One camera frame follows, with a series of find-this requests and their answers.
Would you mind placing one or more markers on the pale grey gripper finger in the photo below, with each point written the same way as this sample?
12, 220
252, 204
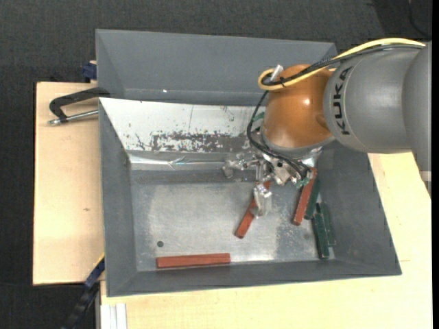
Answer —
258, 202
267, 202

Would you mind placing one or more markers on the red-brown flat block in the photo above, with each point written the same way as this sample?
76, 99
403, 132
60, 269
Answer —
302, 204
245, 226
193, 260

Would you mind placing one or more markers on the dark green flat block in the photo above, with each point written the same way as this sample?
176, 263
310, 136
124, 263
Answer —
312, 199
327, 225
321, 238

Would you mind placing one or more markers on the grey metal bin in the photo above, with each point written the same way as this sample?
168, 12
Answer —
205, 218

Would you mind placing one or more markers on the pale wood flat board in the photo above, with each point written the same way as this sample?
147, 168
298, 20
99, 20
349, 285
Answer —
65, 190

